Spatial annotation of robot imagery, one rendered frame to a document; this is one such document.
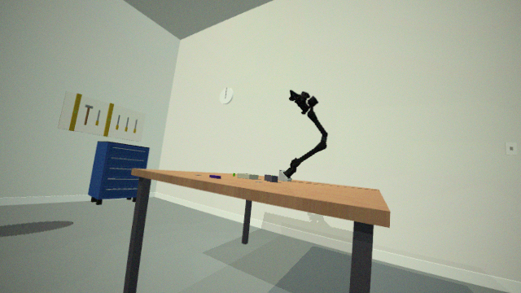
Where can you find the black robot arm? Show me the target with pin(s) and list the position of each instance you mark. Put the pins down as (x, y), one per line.
(320, 146)

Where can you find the beige square tray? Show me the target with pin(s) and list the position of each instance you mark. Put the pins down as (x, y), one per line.
(247, 176)

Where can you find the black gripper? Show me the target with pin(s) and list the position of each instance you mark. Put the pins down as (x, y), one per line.
(298, 99)

